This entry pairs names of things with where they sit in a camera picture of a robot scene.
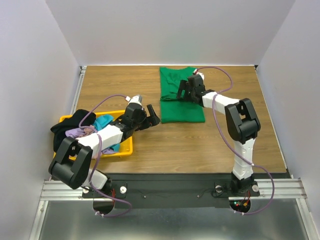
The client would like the teal t shirt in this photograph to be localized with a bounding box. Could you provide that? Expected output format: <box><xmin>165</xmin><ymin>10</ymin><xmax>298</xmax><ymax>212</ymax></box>
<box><xmin>93</xmin><ymin>114</ymin><xmax>120</xmax><ymax>155</ymax></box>

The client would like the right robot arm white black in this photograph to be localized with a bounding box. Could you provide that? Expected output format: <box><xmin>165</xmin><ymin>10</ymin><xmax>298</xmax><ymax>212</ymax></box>
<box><xmin>176</xmin><ymin>74</ymin><xmax>261</xmax><ymax>195</ymax></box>

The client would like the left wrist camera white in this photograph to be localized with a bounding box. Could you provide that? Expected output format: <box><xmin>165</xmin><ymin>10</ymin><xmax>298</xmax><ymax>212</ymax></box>
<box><xmin>125</xmin><ymin>94</ymin><xmax>143</xmax><ymax>106</ymax></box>

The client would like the yellow plastic tray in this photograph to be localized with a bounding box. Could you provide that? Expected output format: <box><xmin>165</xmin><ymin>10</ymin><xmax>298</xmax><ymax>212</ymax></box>
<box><xmin>59</xmin><ymin>110</ymin><xmax>133</xmax><ymax>158</ymax></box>

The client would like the green t shirt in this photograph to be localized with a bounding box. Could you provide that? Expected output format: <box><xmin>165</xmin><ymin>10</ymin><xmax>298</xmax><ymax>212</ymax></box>
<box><xmin>159</xmin><ymin>67</ymin><xmax>205</xmax><ymax>124</ymax></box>

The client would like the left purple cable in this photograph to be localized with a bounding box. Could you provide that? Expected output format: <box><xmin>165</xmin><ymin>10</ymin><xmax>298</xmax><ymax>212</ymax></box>
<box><xmin>78</xmin><ymin>94</ymin><xmax>133</xmax><ymax>218</ymax></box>

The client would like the black t shirt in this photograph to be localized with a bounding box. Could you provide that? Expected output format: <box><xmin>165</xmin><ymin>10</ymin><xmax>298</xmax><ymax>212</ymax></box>
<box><xmin>50</xmin><ymin>109</ymin><xmax>96</xmax><ymax>153</ymax></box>

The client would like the left side aluminium rail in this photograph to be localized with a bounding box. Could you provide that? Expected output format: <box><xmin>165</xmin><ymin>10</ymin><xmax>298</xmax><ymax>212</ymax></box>
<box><xmin>70</xmin><ymin>65</ymin><xmax>87</xmax><ymax>115</ymax></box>

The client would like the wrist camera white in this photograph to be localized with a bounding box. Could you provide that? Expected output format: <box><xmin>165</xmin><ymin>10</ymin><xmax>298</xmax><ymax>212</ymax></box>
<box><xmin>125</xmin><ymin>94</ymin><xmax>143</xmax><ymax>106</ymax></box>
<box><xmin>192</xmin><ymin>69</ymin><xmax>205</xmax><ymax>81</ymax></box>

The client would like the lilac t shirt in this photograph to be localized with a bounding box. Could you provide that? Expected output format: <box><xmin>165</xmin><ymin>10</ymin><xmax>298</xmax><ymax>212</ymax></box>
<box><xmin>65</xmin><ymin>128</ymin><xmax>86</xmax><ymax>139</ymax></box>

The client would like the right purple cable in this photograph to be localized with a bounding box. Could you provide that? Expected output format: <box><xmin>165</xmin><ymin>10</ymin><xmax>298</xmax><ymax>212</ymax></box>
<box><xmin>194</xmin><ymin>66</ymin><xmax>276</xmax><ymax>217</ymax></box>

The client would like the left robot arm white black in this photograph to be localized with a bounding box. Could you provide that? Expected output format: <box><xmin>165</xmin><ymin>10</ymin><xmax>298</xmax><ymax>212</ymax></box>
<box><xmin>48</xmin><ymin>103</ymin><xmax>160</xmax><ymax>197</ymax></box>

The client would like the aluminium frame rail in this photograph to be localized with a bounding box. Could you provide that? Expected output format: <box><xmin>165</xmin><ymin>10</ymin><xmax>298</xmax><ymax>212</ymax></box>
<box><xmin>39</xmin><ymin>174</ymin><xmax>311</xmax><ymax>203</ymax></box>

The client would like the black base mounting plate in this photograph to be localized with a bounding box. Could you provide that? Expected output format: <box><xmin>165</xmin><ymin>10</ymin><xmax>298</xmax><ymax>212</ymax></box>
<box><xmin>82</xmin><ymin>172</ymin><xmax>261</xmax><ymax>210</ymax></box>

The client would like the purple cable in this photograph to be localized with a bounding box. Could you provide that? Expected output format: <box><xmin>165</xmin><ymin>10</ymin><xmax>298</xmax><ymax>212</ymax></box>
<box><xmin>194</xmin><ymin>66</ymin><xmax>276</xmax><ymax>217</ymax></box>
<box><xmin>78</xmin><ymin>94</ymin><xmax>133</xmax><ymax>218</ymax></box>

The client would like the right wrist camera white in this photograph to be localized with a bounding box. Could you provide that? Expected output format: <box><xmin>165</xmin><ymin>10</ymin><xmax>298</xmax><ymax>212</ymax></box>
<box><xmin>192</xmin><ymin>69</ymin><xmax>205</xmax><ymax>81</ymax></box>

